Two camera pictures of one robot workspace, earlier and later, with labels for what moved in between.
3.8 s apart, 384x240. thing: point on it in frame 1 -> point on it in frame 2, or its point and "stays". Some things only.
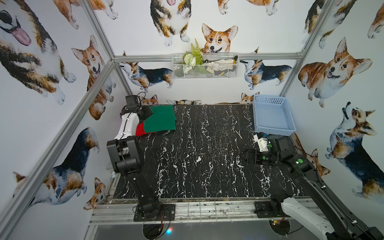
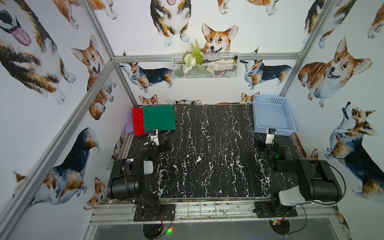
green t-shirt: x=163 y=119 stays
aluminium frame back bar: x=240 y=55 stays
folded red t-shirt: x=140 y=130 stays
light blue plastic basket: x=272 y=116 stays
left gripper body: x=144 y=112 -> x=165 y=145
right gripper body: x=260 y=157 -> x=263 y=144
